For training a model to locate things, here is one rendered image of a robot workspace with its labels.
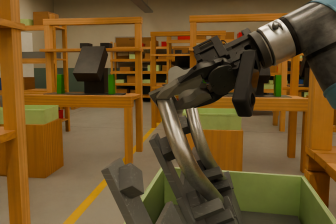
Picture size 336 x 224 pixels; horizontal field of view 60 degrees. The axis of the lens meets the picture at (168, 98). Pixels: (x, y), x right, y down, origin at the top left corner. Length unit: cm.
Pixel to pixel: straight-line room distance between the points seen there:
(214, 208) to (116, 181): 23
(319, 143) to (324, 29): 104
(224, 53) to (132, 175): 27
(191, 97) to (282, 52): 18
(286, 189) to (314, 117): 65
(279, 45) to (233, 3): 1077
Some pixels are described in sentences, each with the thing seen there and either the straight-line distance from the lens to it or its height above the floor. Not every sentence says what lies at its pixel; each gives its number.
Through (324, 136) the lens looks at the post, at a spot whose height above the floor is 94.
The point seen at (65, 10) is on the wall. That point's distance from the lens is 1254.
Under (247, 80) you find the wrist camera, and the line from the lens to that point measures 49.
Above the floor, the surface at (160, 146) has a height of 112.
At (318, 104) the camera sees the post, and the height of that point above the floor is 110.
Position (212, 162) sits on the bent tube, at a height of 104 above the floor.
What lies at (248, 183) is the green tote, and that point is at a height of 93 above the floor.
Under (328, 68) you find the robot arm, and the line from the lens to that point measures 56.
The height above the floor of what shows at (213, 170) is 102.
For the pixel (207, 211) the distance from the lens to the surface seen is 58.
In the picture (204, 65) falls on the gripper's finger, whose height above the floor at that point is 127.
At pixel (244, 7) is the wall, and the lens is 1130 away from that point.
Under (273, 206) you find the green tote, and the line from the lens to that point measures 95.
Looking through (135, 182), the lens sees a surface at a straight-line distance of 40.
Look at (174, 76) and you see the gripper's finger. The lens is 54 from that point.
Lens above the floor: 126
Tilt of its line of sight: 6 degrees down
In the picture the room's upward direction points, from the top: straight up
